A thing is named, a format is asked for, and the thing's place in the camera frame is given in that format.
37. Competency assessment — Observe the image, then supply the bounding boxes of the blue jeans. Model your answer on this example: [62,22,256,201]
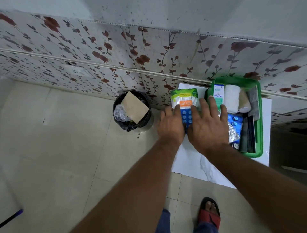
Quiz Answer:
[155,208,219,233]

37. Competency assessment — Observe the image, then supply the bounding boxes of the grey foil packets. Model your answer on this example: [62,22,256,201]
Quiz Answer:
[247,86,260,121]

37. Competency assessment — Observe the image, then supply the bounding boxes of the white wall switch plate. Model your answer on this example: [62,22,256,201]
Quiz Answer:
[64,63,93,78]

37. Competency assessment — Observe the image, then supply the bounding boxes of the person's right hand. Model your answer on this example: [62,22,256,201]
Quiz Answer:
[187,96,230,154]

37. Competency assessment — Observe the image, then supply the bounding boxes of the black trash bin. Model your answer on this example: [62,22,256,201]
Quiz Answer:
[112,90,154,132]

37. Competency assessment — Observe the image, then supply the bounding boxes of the red sandal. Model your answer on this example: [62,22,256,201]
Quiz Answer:
[197,197,221,230]

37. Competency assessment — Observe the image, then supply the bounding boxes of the white green medicine box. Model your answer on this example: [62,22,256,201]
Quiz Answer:
[213,84,225,112]

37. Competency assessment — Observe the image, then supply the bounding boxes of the beige bandage roll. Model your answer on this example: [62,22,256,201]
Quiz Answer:
[238,88,252,114]

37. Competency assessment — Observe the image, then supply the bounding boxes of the blue capsule blister pack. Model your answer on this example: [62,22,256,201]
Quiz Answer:
[227,113,244,137]

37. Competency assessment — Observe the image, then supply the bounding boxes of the blue pill blister pack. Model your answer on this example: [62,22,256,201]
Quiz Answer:
[180,108,194,134]

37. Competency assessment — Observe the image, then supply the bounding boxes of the person's right forearm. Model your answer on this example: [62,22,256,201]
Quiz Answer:
[203,144,307,233]

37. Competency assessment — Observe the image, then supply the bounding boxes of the person's left hand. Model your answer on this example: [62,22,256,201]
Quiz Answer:
[157,105,186,146]

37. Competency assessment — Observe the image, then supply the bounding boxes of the silver foil blister strip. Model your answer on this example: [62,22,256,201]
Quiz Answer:
[228,120,241,144]

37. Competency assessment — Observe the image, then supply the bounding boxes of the blue black stick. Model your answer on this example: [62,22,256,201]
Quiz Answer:
[0,209,24,228]

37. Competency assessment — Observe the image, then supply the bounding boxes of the black sachets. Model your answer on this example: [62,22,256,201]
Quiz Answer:
[239,116,256,153]

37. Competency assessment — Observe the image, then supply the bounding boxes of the green cotton swab pack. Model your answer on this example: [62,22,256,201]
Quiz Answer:
[171,88,201,111]

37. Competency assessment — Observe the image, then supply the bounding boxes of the brown cardboard piece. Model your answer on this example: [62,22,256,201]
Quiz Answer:
[120,91,150,124]

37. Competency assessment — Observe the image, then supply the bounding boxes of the person's left forearm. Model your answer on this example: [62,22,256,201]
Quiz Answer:
[70,139,183,233]

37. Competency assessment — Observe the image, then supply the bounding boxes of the clear plastic wrapper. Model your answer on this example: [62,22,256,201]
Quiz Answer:
[113,104,131,122]

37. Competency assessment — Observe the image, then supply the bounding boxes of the green plastic basket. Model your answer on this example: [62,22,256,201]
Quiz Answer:
[205,76,264,158]

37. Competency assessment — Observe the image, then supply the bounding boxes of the white bandage roll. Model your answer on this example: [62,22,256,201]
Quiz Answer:
[224,84,241,114]

